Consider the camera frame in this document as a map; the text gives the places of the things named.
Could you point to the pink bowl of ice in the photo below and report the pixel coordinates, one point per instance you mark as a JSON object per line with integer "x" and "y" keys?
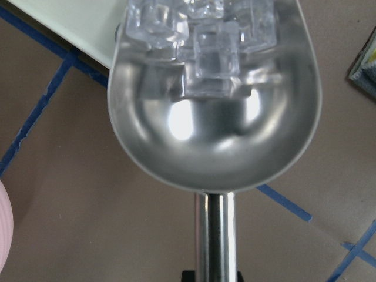
{"x": 7, "y": 225}

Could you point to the steel ice scoop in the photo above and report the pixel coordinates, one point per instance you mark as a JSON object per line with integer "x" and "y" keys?
{"x": 214, "y": 97}

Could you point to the cream serving tray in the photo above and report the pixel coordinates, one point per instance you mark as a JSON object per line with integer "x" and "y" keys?
{"x": 89, "y": 25}

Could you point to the grey folded cloth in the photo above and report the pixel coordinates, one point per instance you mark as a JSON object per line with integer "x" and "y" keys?
{"x": 362, "y": 73}

